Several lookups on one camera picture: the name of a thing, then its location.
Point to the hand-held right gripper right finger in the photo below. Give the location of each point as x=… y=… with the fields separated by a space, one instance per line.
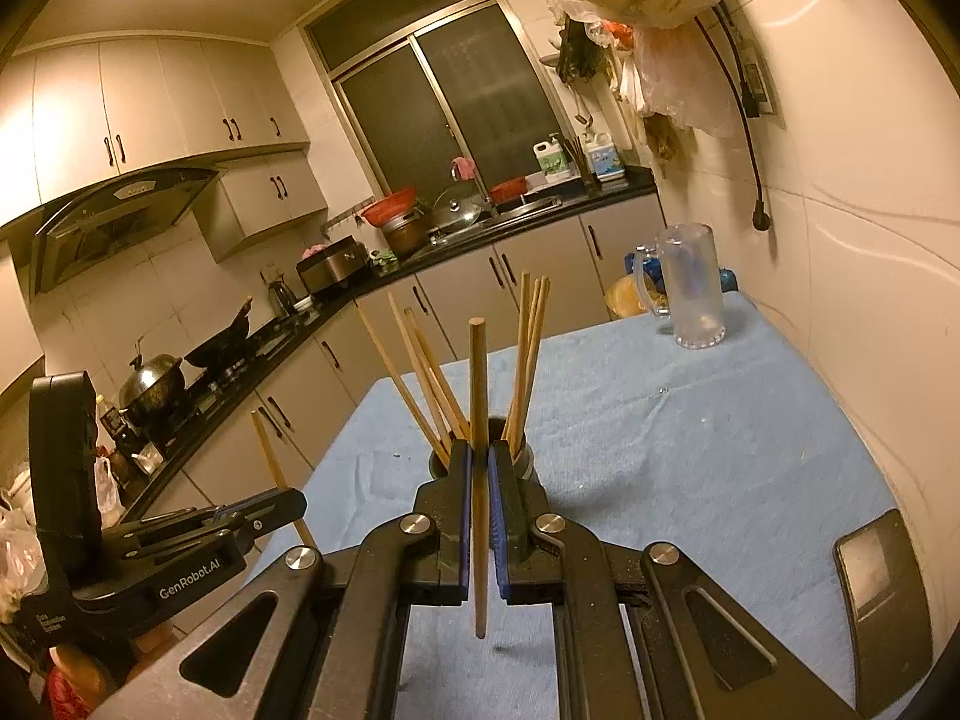
x=501 y=517

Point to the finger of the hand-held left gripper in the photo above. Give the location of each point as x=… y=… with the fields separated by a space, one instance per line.
x=187 y=519
x=270 y=514

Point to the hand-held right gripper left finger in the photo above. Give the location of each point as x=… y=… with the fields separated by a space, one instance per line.
x=466 y=517

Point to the slim wooden chopstick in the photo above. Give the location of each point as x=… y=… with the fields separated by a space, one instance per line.
x=274 y=457
x=478 y=390

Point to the dark round chopstick holder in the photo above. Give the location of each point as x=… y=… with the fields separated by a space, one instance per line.
x=523 y=459

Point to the bunch of chopsticks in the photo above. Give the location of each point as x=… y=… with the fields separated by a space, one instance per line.
x=530 y=352

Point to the clear plastic mug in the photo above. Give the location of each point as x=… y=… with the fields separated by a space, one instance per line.
x=694 y=292

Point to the person's left hand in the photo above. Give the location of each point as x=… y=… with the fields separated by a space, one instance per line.
x=90 y=671

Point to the dark sauce bottle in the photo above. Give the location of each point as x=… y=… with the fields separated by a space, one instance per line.
x=111 y=427

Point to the white plastic bags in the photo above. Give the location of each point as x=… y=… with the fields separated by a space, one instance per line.
x=15 y=540

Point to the steel pot with lid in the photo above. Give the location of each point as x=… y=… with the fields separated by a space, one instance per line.
x=150 y=386

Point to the gas stove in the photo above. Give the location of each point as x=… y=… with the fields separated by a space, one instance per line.
x=225 y=379

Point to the black frying pan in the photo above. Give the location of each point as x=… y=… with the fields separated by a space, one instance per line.
x=221 y=345

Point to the blue table cloth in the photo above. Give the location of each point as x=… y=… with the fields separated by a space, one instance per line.
x=675 y=450

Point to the steel kettle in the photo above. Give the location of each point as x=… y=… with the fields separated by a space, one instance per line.
x=281 y=300

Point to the yellow plastic bag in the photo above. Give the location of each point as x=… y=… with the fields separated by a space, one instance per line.
x=622 y=298

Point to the steel countertop appliance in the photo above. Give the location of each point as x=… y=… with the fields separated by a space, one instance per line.
x=330 y=266

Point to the white lower cabinets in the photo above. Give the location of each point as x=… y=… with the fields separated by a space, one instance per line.
x=540 y=262

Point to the white cabinets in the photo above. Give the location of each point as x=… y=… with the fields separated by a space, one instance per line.
x=150 y=105
x=540 y=262

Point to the black range hood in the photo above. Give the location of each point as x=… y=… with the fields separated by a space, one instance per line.
x=112 y=217

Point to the pink rag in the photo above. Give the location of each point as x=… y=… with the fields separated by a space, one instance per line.
x=315 y=250

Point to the green cloth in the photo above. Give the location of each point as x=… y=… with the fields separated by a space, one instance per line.
x=386 y=259

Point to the brown pot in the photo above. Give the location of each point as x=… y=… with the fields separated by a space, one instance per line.
x=405 y=236

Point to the glass pot lid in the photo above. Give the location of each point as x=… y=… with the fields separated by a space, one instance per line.
x=455 y=210

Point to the steel sink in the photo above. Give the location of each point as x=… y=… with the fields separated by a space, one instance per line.
x=525 y=206

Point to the large red basin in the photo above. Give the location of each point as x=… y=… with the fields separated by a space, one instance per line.
x=390 y=206

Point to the steel faucet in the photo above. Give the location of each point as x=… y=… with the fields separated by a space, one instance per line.
x=480 y=191

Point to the small red basin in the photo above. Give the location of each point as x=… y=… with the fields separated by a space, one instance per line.
x=508 y=187

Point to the pink cloth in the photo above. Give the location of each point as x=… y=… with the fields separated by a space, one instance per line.
x=463 y=166

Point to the black kitchen countertop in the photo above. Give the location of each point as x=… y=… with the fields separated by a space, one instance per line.
x=630 y=181

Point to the black counter utensil cage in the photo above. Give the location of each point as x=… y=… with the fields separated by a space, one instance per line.
x=577 y=165

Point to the green label detergent bottle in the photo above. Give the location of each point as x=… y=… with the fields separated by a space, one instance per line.
x=551 y=159

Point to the blue label detergent bottle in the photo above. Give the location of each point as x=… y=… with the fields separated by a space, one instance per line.
x=604 y=157

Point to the black smartphone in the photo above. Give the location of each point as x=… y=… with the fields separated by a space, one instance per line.
x=874 y=577

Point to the white upper cabinets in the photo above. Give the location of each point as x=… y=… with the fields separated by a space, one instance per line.
x=150 y=105

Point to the kitchen window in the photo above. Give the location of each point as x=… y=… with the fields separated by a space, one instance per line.
x=405 y=105

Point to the bunch of hanging plastic bags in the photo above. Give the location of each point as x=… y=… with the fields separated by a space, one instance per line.
x=675 y=75

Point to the small wall hook rail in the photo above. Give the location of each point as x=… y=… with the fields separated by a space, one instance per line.
x=345 y=217

